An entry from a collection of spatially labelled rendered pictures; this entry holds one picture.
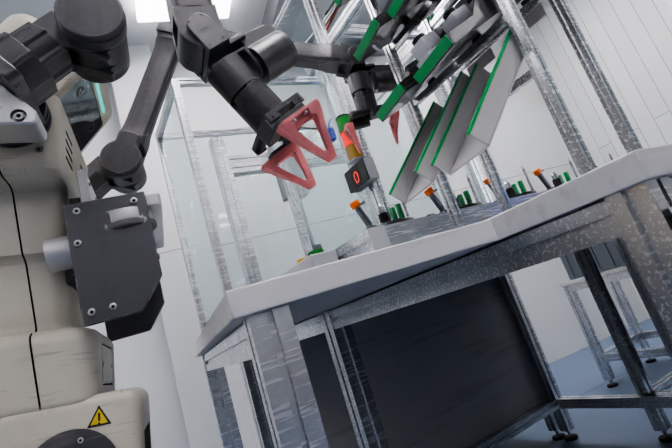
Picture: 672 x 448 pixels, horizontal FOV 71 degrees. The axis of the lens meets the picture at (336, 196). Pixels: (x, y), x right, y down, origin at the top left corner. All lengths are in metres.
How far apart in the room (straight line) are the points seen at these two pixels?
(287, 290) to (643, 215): 0.36
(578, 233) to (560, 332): 3.88
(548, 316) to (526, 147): 1.57
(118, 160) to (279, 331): 0.63
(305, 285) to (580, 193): 0.31
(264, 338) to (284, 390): 0.05
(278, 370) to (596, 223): 0.37
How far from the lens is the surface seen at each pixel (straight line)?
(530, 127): 5.04
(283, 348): 0.52
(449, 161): 0.93
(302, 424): 0.53
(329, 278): 0.52
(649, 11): 4.71
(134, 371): 3.29
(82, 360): 0.69
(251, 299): 0.50
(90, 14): 0.68
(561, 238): 0.61
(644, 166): 0.53
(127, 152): 1.05
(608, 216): 0.57
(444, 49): 0.92
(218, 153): 2.34
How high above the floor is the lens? 0.79
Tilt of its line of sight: 15 degrees up
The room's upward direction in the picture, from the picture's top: 18 degrees counter-clockwise
